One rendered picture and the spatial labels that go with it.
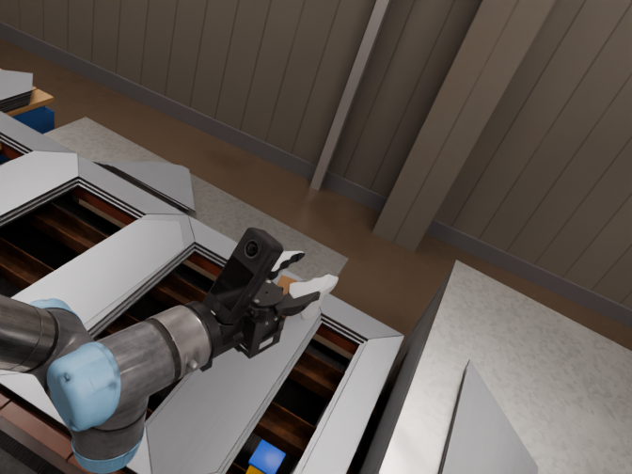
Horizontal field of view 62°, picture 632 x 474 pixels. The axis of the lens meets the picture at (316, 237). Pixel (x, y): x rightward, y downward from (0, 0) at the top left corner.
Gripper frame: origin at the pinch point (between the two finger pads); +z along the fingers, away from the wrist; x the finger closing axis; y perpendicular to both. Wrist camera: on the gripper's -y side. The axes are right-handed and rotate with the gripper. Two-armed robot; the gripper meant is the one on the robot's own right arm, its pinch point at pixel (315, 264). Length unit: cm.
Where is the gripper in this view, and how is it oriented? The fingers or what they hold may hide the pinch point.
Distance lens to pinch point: 72.9
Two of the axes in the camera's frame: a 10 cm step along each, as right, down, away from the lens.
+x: 7.1, 5.0, -5.0
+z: 6.8, -2.8, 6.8
